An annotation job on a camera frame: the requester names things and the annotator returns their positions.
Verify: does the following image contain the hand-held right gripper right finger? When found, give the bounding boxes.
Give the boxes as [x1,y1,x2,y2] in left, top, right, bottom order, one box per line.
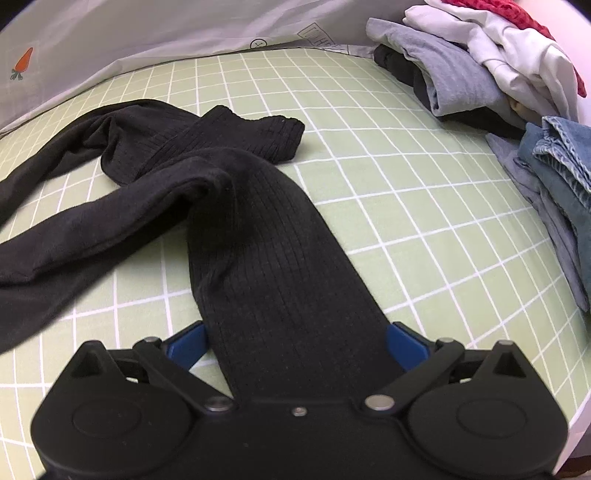
[362,323,539,414]

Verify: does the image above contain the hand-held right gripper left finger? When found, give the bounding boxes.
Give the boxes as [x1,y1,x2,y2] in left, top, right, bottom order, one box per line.
[60,322,238,414]

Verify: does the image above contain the black ribbed garment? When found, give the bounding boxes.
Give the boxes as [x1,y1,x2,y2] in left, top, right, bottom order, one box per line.
[0,98,402,403]

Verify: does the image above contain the grey-blue garment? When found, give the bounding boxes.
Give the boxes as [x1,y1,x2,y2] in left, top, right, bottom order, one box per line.
[485,133,591,315]

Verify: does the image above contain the grey folded garment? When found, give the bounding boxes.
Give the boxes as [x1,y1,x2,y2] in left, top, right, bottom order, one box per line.
[367,17,527,131]

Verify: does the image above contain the dark folded garment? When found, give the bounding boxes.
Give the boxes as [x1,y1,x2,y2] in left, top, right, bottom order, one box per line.
[373,44,527,140]

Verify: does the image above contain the white garment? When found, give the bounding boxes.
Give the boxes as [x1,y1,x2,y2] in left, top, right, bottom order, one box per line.
[404,0,581,123]

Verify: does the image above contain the grey carrot print sheet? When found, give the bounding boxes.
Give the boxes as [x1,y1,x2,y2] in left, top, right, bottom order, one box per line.
[0,0,384,136]

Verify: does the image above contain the red knit garment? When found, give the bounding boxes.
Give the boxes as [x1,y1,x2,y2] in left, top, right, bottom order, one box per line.
[443,0,588,99]

